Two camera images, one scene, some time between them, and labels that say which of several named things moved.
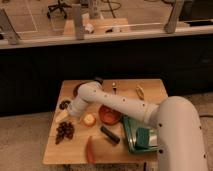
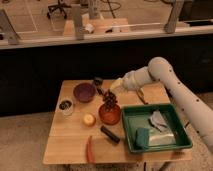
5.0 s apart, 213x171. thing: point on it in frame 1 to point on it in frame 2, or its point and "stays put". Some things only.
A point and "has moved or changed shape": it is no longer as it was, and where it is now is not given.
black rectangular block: (109, 134) stays put
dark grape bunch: (64, 130) has moved or changed shape
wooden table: (86, 139) stays put
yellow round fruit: (89, 120) stays put
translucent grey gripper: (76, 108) to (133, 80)
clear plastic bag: (153, 138) stays put
